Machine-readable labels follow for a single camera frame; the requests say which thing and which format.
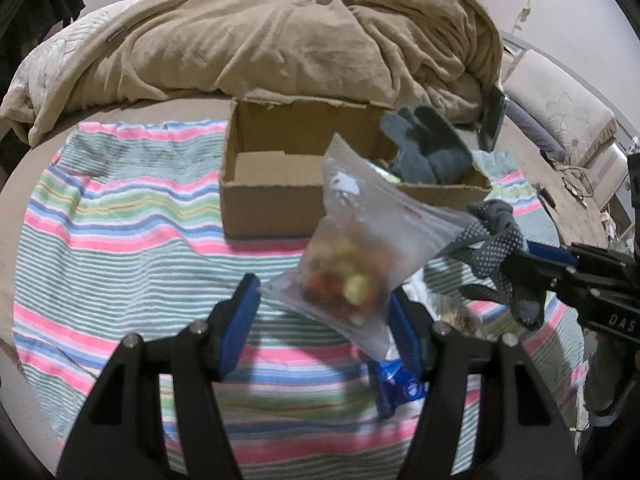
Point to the grey pillow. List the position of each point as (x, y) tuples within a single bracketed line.
[(537, 130)]

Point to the grey dotted glove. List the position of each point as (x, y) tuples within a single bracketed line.
[(492, 245)]

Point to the striped towel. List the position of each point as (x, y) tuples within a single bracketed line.
[(125, 240)]

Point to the cardboard box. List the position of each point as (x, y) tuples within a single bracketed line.
[(270, 205)]

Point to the beige embroidered cushion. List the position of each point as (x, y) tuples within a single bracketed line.
[(565, 100)]

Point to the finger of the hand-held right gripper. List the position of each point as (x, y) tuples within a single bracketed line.
[(530, 277), (547, 254)]

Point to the blue snack packet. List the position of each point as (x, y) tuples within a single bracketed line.
[(400, 390)]

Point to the grey knit glove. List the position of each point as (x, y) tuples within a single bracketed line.
[(430, 150)]

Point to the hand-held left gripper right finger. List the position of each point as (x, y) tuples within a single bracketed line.
[(404, 335)]

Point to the beige fleece blanket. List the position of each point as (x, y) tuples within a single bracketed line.
[(260, 40)]

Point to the clear crinkled packet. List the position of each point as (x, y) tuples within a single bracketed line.
[(457, 312)]

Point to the black smartphone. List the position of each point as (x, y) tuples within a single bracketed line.
[(495, 115)]

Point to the white patterned quilt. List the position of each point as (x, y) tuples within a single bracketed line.
[(45, 60)]

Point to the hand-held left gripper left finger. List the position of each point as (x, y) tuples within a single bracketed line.
[(239, 327)]

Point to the clear plastic snack bag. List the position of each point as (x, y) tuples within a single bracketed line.
[(350, 250)]

